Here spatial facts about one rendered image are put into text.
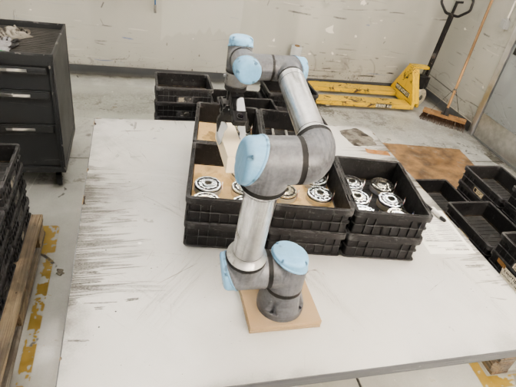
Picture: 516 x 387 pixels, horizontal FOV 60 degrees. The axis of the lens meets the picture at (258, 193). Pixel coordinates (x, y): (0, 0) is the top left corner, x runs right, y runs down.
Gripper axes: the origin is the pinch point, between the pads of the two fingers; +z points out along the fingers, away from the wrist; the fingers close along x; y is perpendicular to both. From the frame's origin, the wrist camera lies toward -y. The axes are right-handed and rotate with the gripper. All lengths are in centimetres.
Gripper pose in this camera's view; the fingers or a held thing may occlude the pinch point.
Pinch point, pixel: (229, 143)
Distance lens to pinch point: 153.1
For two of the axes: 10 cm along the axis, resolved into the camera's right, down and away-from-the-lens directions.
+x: -9.6, 0.1, -2.6
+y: -2.2, -5.8, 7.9
